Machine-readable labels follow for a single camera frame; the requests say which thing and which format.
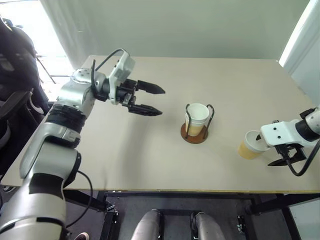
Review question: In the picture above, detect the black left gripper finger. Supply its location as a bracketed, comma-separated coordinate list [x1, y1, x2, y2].
[136, 80, 167, 96]
[128, 103, 164, 117]

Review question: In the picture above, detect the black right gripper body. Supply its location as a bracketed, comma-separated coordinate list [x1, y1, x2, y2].
[274, 143, 307, 164]

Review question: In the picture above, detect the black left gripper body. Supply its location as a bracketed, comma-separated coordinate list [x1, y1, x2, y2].
[116, 79, 140, 112]

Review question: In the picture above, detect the silver right robot leg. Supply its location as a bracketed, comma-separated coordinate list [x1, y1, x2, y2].
[194, 211, 226, 240]

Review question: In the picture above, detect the silver robot leg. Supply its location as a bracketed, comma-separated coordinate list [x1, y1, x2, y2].
[194, 211, 226, 240]
[130, 208, 161, 240]

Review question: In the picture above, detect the black office chair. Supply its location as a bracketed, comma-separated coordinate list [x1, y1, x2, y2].
[0, 16, 51, 176]

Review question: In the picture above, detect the silver left robot leg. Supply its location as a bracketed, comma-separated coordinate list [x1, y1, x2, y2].
[130, 208, 161, 240]

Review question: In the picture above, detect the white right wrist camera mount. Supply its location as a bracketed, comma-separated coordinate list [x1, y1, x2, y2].
[260, 120, 305, 149]

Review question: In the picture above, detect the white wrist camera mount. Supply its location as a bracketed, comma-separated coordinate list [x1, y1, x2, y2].
[260, 120, 305, 149]
[108, 51, 136, 106]

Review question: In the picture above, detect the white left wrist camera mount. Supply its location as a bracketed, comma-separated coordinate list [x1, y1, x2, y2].
[108, 51, 136, 106]

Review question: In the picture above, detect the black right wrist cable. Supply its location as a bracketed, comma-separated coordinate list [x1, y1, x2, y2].
[284, 138, 320, 177]

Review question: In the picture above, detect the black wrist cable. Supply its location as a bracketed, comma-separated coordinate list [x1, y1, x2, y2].
[90, 48, 131, 99]
[284, 138, 320, 177]

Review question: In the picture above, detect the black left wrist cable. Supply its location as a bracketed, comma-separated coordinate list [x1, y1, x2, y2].
[90, 48, 131, 99]

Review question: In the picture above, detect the brown cup holder stand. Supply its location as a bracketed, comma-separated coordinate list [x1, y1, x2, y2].
[180, 102, 215, 145]

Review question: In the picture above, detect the black metal table frame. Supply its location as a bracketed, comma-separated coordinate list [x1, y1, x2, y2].
[63, 190, 320, 240]

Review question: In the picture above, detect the black left shoulder cable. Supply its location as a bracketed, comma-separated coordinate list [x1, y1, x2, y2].
[64, 170, 94, 228]

